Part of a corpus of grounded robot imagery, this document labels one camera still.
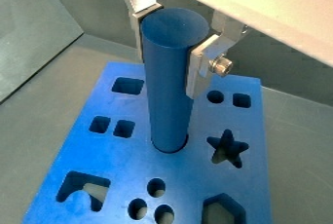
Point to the blue round cylinder peg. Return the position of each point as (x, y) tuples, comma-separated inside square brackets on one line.
[(171, 31)]

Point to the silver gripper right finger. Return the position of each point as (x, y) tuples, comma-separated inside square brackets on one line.
[(207, 58)]

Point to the blue shape sorting board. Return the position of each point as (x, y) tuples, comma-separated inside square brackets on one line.
[(112, 179)]

